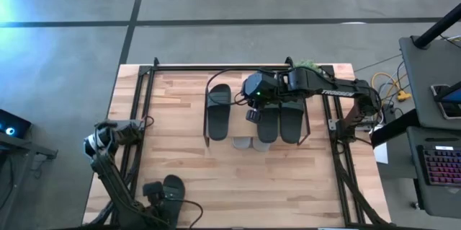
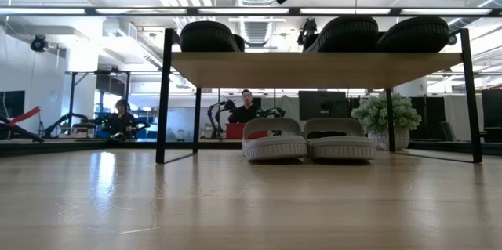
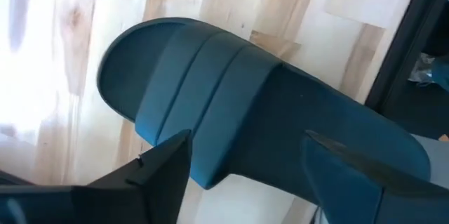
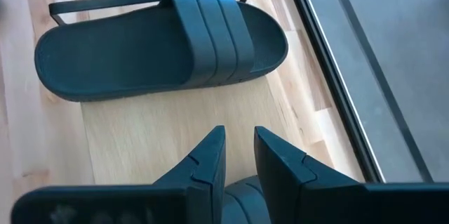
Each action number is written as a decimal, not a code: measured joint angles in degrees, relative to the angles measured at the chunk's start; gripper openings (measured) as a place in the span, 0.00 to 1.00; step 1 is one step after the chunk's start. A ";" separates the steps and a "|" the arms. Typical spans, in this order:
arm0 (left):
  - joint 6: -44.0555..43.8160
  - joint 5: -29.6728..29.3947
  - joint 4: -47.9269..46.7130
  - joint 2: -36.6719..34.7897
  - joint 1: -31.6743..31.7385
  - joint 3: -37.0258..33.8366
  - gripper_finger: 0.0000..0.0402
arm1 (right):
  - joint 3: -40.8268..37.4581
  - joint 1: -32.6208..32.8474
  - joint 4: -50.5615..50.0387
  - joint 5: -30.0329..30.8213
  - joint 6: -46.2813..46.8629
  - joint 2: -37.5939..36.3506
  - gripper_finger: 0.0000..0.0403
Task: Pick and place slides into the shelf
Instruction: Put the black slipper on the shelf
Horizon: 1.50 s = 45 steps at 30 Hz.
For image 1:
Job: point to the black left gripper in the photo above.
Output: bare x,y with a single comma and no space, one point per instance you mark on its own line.
155,210

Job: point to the grey desk panel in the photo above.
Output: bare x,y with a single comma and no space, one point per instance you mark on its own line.
421,75
439,201

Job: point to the white foam slide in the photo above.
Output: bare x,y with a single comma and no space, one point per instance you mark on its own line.
241,142
261,145

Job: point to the smartphone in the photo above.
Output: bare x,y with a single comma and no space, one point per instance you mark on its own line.
444,109

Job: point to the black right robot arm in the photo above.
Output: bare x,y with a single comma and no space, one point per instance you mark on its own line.
335,91

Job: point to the grey metal stand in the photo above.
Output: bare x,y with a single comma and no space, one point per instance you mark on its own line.
32,149

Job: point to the black device with blue light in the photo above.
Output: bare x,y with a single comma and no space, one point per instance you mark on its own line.
12,123

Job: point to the black tablet blue screen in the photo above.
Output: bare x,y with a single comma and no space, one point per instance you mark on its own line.
454,94

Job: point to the black pole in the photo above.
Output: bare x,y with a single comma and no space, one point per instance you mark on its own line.
436,28

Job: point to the white paper sheet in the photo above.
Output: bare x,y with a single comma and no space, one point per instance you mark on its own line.
380,153

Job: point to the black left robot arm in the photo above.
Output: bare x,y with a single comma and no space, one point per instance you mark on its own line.
115,183

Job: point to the backlit black keyboard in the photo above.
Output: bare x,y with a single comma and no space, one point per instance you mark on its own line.
443,165

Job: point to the green plant in white pot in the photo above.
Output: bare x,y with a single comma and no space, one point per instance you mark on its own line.
309,63

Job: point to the black desk edge bar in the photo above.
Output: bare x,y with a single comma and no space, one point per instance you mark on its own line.
394,129

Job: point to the wooden shelf black metal frame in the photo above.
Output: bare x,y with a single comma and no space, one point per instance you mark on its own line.
242,125

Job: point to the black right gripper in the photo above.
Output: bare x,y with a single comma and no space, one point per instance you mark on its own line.
261,86

